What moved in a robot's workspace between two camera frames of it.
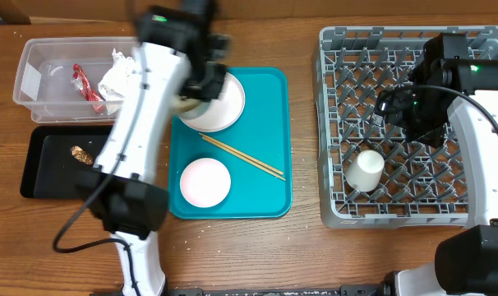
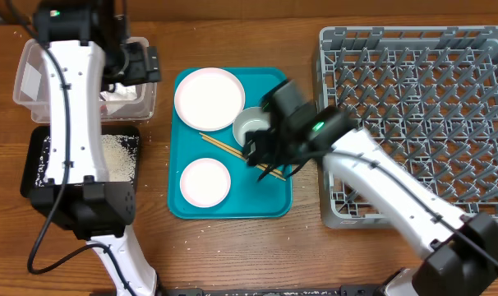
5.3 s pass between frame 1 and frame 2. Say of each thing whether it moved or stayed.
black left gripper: moved
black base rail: stayed
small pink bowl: stayed
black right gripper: moved
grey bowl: moved
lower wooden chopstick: stayed
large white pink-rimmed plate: stayed
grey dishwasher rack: stayed
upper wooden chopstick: stayed
